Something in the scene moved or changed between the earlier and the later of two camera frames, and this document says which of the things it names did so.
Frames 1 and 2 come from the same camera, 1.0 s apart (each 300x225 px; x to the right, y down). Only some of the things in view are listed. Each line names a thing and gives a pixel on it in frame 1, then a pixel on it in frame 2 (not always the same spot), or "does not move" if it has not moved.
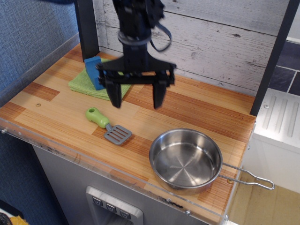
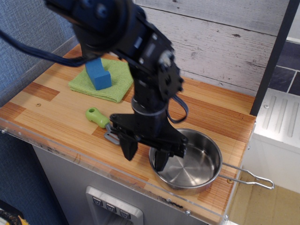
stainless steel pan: (186, 161) does not move
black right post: (265, 82) does not move
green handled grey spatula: (116, 134) does not move
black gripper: (136, 65) -> (151, 130)
